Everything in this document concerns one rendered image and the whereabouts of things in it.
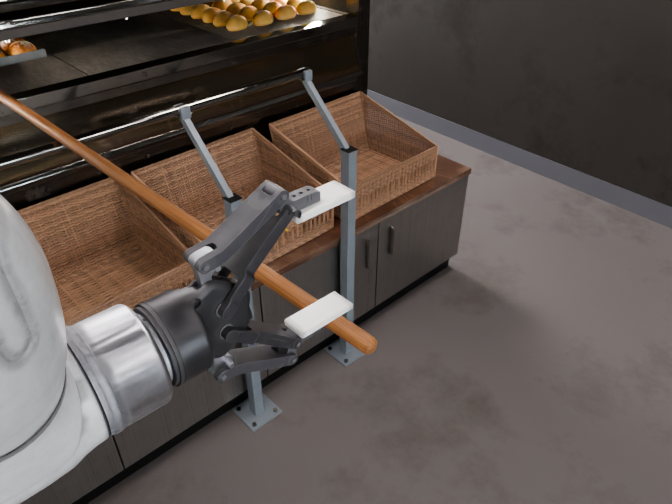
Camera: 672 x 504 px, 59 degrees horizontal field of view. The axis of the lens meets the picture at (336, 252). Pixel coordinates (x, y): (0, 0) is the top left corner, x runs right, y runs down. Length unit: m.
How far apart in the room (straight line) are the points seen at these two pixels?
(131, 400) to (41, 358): 0.14
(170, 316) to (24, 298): 0.20
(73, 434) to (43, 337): 0.13
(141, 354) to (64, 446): 0.08
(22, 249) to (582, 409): 2.39
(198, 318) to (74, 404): 0.11
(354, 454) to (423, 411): 0.33
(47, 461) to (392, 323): 2.37
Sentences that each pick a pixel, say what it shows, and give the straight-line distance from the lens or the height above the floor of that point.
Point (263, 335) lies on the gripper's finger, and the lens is 0.56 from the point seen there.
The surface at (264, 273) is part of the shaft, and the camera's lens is 1.05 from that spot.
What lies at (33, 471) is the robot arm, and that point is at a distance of 0.44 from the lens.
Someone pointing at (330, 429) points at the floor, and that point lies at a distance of 2.32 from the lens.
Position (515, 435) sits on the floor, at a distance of 2.40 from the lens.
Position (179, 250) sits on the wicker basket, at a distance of 1.99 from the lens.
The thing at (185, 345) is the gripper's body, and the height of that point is 1.50.
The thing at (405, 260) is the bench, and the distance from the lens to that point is 2.67.
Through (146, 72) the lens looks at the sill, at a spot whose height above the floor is 1.16.
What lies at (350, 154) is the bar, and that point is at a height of 0.94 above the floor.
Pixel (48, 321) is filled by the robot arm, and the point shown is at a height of 1.63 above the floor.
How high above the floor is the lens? 1.83
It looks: 35 degrees down
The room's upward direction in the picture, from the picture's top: straight up
